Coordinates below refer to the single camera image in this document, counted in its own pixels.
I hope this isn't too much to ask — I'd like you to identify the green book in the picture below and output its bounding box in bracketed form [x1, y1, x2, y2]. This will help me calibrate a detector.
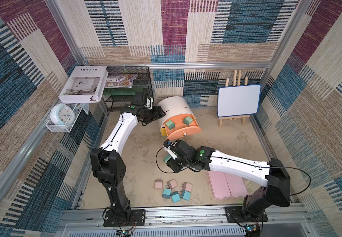
[103, 87, 144, 96]

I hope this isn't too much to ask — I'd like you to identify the white round drawer cabinet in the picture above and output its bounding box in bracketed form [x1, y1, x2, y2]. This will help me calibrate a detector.
[158, 96, 195, 129]

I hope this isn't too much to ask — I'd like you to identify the blue framed whiteboard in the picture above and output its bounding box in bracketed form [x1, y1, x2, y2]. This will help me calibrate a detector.
[217, 84, 262, 118]

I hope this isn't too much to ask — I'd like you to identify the blue plug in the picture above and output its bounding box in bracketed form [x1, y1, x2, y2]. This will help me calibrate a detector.
[162, 188, 172, 199]
[171, 192, 181, 203]
[181, 190, 191, 201]

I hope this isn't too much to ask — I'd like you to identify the pink case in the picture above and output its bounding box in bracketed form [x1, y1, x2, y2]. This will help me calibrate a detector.
[208, 171, 248, 199]

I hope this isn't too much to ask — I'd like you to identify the colourful snack bag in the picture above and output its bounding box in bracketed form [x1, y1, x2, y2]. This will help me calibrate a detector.
[105, 73, 139, 88]

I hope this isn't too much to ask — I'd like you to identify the blue plug left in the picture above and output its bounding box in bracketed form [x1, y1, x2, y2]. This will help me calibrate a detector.
[162, 188, 172, 199]

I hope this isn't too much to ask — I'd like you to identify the pink plug middle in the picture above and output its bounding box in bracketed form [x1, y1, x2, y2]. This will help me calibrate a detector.
[168, 179, 178, 190]

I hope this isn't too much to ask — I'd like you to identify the pink plug right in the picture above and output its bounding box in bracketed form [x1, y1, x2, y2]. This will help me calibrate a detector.
[183, 182, 193, 192]

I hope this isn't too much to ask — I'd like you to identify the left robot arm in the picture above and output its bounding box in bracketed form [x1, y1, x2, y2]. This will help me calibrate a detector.
[90, 105, 166, 222]

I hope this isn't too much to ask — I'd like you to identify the blue plug middle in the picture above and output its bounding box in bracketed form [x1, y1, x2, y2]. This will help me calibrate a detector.
[171, 192, 181, 203]

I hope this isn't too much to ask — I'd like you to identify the pink plug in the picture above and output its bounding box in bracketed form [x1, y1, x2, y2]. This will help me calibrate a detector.
[168, 179, 178, 190]
[154, 179, 163, 190]
[183, 182, 193, 192]

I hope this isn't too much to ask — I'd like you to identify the black wire shelf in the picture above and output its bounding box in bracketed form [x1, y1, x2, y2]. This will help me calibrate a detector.
[102, 66, 154, 111]

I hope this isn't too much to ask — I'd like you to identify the blue plug right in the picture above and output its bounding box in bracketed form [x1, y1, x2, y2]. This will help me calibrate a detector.
[181, 190, 191, 201]

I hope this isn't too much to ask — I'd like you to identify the green plug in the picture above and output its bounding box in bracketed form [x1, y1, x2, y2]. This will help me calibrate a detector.
[165, 120, 176, 130]
[163, 155, 172, 164]
[183, 116, 193, 126]

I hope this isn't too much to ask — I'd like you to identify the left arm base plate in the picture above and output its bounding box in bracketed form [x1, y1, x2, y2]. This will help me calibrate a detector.
[103, 208, 146, 228]

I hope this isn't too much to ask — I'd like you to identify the white alarm clock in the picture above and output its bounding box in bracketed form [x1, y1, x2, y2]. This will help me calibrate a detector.
[50, 103, 75, 125]

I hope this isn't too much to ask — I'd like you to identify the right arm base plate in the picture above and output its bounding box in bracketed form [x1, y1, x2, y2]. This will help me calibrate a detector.
[224, 206, 269, 224]

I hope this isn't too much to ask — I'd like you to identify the pink plug left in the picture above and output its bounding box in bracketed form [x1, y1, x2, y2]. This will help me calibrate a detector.
[154, 179, 163, 190]

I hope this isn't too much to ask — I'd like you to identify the clear wire basket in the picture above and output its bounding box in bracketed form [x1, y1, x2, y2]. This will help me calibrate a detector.
[41, 103, 89, 133]

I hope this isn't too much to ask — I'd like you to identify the wooden easel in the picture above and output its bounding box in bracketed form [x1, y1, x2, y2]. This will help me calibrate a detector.
[217, 70, 250, 127]

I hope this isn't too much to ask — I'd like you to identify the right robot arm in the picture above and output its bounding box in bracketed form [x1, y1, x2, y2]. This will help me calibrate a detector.
[163, 140, 290, 222]

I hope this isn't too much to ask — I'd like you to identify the white magazine box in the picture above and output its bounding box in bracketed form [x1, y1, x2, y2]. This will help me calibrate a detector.
[58, 66, 108, 104]

